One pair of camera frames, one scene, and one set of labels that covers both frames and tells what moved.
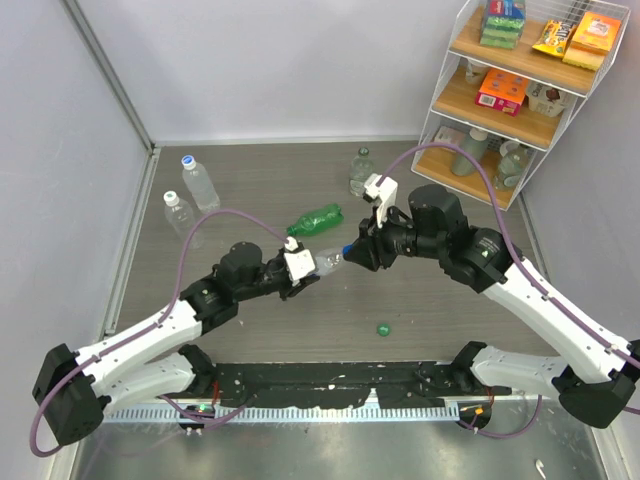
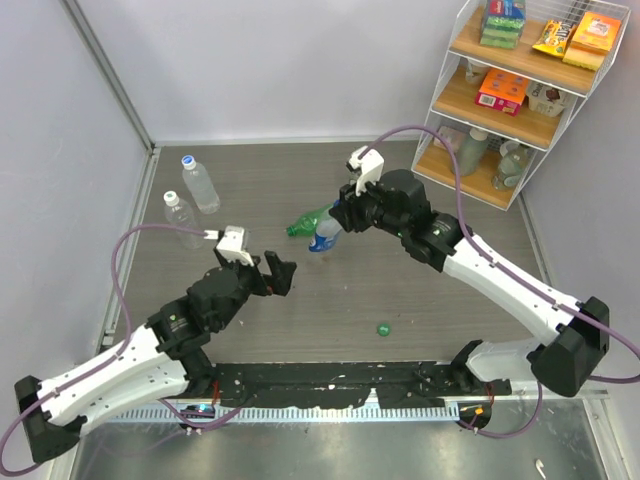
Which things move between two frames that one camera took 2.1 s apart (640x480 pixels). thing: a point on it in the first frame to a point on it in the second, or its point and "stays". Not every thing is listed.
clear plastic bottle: [181, 220] stays
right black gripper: [364, 251] to [348, 213]
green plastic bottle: [328, 216] stays
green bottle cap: [384, 330] stays
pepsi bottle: [326, 259] to [328, 233]
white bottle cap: [171, 198] stays
